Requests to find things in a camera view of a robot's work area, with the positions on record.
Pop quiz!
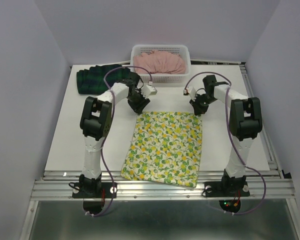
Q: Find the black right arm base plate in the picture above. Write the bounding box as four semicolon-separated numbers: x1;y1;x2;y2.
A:
201;181;251;215

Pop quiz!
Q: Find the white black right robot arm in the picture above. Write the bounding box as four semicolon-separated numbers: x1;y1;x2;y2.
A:
183;71;263;198

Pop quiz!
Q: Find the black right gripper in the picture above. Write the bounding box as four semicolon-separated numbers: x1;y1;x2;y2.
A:
189;93;217;115

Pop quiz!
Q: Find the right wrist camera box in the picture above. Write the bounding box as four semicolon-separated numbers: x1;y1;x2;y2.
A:
183;86;197;101

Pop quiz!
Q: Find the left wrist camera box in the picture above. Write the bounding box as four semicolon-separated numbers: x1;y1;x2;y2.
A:
141;84;158;98

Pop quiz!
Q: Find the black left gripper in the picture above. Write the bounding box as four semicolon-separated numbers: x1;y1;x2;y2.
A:
127;89;150;115

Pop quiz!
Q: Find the aluminium frame rail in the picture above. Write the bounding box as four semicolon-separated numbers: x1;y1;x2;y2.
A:
190;58;247;74

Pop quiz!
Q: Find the pink skirt in basket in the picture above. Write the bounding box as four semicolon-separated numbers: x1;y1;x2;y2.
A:
133;49;187;75

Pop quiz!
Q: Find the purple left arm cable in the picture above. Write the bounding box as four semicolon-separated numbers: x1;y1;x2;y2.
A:
83;65;155;218

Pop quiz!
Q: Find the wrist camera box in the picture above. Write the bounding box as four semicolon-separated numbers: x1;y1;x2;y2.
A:
183;86;197;101
141;84;158;98

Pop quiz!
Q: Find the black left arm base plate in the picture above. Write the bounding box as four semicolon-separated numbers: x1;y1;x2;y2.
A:
68;182;118;217

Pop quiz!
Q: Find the green plaid folded skirt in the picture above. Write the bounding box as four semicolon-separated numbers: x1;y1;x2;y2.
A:
76;64;140;95

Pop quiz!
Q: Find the front aluminium rail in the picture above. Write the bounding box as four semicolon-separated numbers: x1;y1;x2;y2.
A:
30;170;296;201

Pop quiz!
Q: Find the lemon print skirt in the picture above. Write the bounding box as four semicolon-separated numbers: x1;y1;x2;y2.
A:
120;111;203;188

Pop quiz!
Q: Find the white plastic basket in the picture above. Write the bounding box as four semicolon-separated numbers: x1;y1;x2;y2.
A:
130;44;191;83

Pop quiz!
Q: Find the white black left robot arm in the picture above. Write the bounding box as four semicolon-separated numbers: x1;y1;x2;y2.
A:
73;73;157;198

